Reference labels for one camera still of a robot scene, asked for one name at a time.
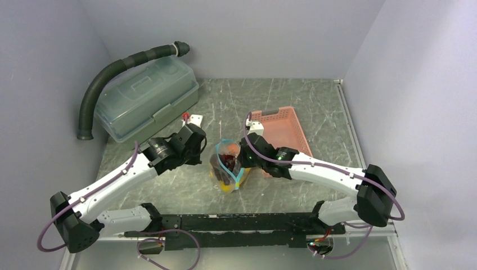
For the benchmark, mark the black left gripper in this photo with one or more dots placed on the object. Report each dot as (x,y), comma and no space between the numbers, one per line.
(196,160)

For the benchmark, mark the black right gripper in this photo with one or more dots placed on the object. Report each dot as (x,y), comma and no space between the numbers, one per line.
(244,162)

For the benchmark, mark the orange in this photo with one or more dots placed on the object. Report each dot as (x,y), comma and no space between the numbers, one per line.
(232,149)

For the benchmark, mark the dark red grape bunch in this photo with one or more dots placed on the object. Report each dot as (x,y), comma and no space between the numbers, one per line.
(229,162)

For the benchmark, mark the clear zip top bag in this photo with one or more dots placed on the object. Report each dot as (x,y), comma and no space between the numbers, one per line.
(225,169)

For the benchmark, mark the pink plastic basket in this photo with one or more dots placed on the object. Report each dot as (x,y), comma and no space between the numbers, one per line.
(282,129)

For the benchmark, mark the yellow mango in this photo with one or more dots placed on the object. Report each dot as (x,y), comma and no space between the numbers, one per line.
(228,185)

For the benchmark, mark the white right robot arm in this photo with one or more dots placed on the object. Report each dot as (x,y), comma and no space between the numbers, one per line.
(370,195)

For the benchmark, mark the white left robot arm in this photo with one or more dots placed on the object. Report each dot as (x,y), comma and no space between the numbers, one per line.
(82,217)

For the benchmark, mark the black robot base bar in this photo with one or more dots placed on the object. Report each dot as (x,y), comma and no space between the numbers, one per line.
(293,230)

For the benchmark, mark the translucent green storage box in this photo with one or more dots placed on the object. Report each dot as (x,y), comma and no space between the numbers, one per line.
(140,102)

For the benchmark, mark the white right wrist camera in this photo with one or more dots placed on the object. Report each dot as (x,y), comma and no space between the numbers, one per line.
(254,127)

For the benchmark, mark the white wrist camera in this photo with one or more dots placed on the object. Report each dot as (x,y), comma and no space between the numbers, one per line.
(192,119)
(254,127)

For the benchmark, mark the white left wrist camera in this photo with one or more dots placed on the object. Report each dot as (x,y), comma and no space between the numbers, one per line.
(192,119)

